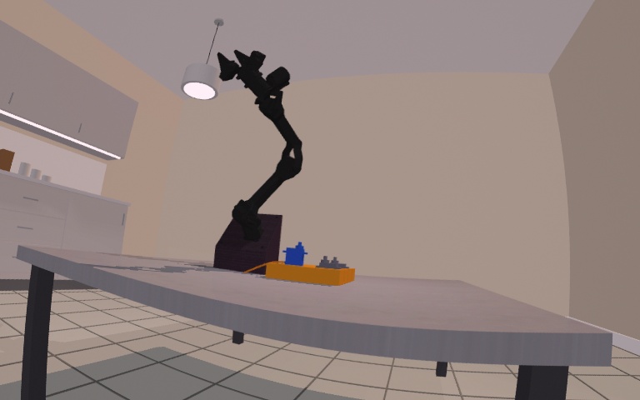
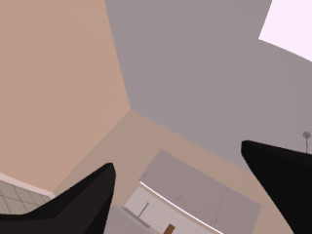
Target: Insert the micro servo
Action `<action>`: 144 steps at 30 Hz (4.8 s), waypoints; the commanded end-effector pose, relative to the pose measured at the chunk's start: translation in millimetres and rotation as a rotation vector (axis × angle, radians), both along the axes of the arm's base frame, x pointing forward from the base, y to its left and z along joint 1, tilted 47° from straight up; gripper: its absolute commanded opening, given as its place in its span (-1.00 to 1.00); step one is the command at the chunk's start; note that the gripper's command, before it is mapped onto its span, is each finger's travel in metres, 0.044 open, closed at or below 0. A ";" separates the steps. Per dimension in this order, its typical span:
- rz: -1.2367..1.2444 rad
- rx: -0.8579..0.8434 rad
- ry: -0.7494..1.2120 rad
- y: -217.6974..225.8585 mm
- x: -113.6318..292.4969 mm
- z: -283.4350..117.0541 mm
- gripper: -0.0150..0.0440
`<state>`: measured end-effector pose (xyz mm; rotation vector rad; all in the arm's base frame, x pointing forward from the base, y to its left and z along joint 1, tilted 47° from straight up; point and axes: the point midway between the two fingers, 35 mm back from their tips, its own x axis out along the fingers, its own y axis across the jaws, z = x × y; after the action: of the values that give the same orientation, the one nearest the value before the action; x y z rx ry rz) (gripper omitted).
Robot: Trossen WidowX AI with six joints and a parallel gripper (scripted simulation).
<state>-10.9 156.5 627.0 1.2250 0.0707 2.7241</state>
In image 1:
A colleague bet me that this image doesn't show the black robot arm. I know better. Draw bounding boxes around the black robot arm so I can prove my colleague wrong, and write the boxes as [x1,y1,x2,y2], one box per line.
[232,50,303,242]

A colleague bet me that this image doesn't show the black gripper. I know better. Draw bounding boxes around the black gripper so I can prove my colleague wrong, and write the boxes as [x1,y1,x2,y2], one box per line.
[217,50,263,88]

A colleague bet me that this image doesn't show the orange flat deck plate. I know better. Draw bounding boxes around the orange flat deck plate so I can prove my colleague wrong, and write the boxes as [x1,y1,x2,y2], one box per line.
[265,256,355,286]

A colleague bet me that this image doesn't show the blue micro servo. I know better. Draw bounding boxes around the blue micro servo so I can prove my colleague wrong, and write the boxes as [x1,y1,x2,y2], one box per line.
[244,242,308,273]

